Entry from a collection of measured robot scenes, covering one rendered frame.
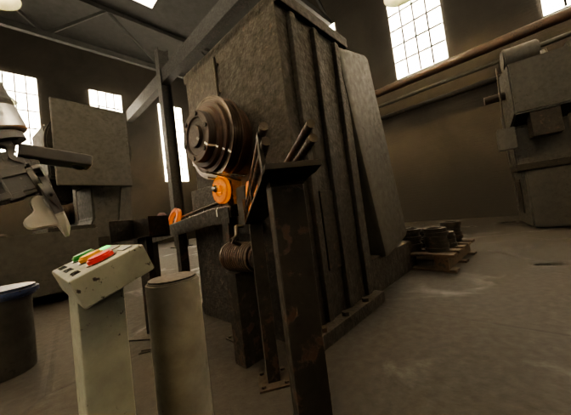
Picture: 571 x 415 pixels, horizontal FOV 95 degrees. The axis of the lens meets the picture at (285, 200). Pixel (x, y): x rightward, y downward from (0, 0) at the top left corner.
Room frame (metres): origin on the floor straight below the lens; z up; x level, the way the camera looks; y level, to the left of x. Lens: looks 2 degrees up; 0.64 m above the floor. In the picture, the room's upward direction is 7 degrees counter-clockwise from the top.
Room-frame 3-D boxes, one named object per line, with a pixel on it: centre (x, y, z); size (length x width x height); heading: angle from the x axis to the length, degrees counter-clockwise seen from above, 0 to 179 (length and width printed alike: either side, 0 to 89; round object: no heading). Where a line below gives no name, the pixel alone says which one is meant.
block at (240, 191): (1.35, 0.19, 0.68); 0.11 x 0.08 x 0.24; 137
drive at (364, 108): (2.35, -0.47, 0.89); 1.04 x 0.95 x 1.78; 137
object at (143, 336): (1.66, 0.93, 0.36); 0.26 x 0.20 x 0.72; 82
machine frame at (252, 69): (1.81, 0.07, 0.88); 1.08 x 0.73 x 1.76; 47
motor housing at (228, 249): (1.18, 0.22, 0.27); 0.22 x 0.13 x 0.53; 47
